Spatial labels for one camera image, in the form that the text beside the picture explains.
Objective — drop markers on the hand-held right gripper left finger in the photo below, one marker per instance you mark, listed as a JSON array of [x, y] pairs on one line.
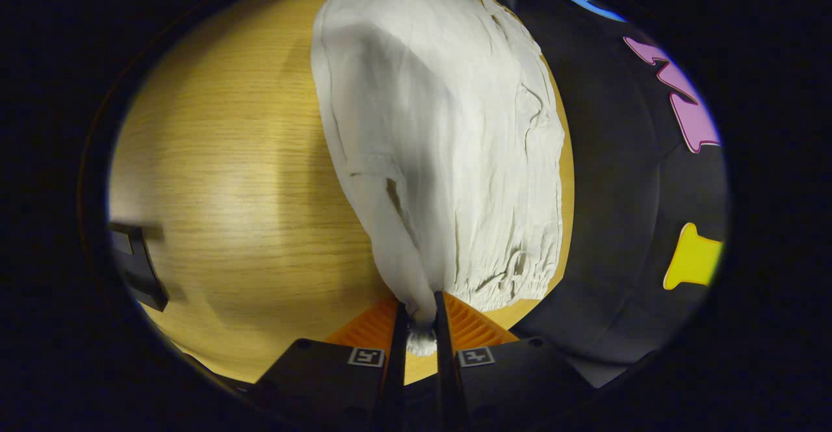
[[395, 367]]

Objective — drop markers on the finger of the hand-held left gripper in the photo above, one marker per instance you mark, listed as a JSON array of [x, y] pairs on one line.
[[140, 269]]

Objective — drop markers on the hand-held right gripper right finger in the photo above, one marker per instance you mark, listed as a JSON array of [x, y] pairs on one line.
[[445, 367]]

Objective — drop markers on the white jeans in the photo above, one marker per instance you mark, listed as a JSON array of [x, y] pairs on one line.
[[448, 146]]

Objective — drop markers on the black backdrop cloth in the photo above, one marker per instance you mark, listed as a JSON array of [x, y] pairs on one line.
[[617, 191]]

